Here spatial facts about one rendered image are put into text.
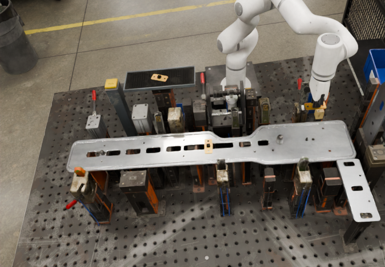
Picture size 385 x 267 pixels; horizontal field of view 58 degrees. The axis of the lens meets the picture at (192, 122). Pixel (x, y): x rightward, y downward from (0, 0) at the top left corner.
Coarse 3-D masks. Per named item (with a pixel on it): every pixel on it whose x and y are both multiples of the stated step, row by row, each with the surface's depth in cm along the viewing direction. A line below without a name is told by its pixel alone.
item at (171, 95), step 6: (156, 90) 179; (162, 90) 179; (168, 90) 179; (156, 96) 183; (162, 96) 184; (168, 96) 183; (156, 102) 187; (162, 102) 187; (168, 102) 187; (174, 102) 192; (162, 108) 191; (162, 114) 195; (168, 126) 203; (168, 132) 208
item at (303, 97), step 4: (304, 84) 157; (308, 84) 155; (304, 88) 154; (308, 88) 154; (300, 92) 160; (304, 92) 160; (308, 92) 158; (300, 96) 161; (304, 96) 161; (308, 96) 160; (300, 100) 162; (304, 100) 163; (300, 104) 163; (300, 108) 165
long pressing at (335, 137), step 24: (336, 120) 167; (96, 144) 176; (120, 144) 174; (144, 144) 172; (168, 144) 170; (192, 144) 169; (288, 144) 162; (312, 144) 161; (336, 144) 159; (72, 168) 168; (96, 168) 167; (120, 168) 166
